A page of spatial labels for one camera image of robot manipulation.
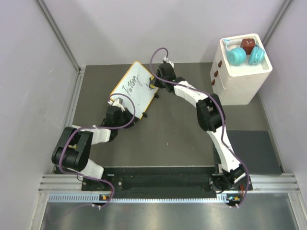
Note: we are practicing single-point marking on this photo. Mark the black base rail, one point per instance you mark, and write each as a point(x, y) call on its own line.
point(168, 182)

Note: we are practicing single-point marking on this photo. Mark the dark grey mat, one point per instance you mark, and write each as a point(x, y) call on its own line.
point(256, 151)

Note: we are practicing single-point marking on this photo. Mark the white drawer cabinet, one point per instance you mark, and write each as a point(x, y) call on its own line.
point(237, 85)

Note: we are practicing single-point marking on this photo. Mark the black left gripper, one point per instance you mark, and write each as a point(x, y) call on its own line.
point(132, 123)

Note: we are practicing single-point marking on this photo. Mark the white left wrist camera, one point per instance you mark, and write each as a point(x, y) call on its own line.
point(117, 103)

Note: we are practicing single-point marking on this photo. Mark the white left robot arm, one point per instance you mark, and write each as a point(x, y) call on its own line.
point(73, 148)

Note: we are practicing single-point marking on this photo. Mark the yellow bone-shaped eraser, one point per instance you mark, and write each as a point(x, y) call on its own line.
point(152, 82)

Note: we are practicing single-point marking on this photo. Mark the slotted grey cable duct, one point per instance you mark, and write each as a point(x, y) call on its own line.
point(98, 198)

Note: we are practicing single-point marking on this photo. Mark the yellow framed whiteboard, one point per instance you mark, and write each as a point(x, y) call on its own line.
point(134, 90)

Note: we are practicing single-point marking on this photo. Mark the brown cube toy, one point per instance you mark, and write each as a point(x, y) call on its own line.
point(248, 44)

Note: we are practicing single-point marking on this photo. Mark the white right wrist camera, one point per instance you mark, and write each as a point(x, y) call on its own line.
point(166, 60)

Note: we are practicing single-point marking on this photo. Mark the teal headphones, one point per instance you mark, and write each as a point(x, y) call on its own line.
point(237, 56)

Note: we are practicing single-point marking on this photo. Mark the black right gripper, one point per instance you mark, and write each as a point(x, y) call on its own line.
point(156, 84)

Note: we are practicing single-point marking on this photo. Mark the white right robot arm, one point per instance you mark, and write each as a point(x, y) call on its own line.
point(210, 116)

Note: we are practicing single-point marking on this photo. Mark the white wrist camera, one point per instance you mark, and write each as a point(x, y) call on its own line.
point(166, 60)
point(117, 103)

